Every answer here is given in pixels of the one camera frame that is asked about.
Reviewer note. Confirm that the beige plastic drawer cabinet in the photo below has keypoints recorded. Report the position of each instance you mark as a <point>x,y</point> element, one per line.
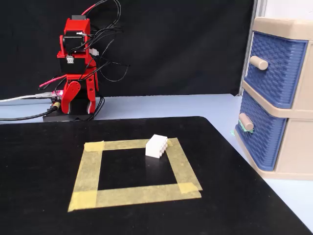
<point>300,147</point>

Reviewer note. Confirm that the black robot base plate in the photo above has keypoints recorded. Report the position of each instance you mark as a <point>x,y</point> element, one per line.
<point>56,118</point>

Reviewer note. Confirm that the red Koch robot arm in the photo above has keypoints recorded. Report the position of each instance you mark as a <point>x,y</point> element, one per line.
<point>78,27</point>

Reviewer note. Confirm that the yellow masking tape strip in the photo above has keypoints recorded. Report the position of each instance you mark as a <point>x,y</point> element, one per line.
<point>122,144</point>
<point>88,171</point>
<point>137,195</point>
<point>182,166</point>

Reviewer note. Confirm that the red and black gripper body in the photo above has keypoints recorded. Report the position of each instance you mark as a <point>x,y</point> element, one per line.
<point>73,66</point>

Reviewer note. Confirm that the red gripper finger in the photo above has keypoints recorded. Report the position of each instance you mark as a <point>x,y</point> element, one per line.
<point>91,90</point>
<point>71,91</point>

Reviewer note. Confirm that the robot controller circuit board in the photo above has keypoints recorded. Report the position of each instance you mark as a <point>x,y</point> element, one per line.
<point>58,94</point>

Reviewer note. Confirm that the green tape piece on table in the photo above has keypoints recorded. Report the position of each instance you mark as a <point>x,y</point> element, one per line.
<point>232,133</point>

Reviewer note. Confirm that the black backdrop cloth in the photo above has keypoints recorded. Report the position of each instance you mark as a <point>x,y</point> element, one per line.
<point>171,49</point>

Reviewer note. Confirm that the black rectangular table mat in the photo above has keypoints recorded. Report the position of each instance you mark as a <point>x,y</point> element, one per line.
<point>36,159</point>

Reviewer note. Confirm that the white studded building cube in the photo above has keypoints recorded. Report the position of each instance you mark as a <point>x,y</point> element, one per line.
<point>154,147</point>

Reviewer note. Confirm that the yellow power connector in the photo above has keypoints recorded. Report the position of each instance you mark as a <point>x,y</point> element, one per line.
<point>56,105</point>

